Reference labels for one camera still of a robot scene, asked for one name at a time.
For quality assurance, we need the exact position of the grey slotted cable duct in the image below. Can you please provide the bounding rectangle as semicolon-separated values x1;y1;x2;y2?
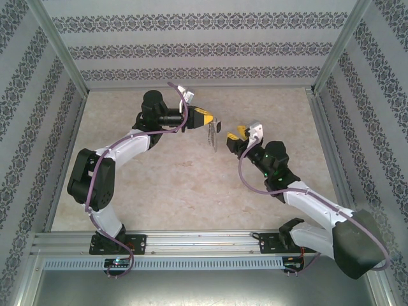
43;257;284;271

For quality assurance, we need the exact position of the aluminium frame bar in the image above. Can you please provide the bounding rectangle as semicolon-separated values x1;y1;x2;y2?
8;250;44;306
363;267;401;306

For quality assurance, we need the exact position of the aluminium frame post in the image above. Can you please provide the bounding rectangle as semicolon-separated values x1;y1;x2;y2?
313;0;376;94
30;0;89;95

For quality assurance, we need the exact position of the aluminium wall base strip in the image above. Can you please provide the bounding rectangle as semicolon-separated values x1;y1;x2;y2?
85;85;316;92

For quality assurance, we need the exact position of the small circuit board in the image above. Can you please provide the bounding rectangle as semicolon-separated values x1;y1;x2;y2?
283;256;305;272
104;258;132;268

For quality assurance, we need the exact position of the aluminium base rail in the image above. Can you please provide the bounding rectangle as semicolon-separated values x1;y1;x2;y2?
31;231;334;256

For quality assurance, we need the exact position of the grey metal panel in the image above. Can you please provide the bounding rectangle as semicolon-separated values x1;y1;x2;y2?
31;270;382;306

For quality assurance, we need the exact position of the aluminium side rail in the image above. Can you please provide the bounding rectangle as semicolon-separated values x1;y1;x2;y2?
305;89;375;237

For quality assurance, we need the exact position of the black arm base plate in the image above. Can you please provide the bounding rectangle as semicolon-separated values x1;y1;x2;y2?
89;234;147;256
259;234;318;255

